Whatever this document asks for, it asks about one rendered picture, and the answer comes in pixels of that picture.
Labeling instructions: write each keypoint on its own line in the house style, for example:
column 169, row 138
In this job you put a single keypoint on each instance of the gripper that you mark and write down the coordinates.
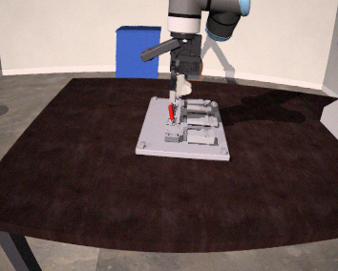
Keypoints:
column 189, row 51

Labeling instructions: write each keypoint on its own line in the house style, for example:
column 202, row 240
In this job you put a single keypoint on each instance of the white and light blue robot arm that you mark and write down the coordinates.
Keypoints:
column 184, row 16

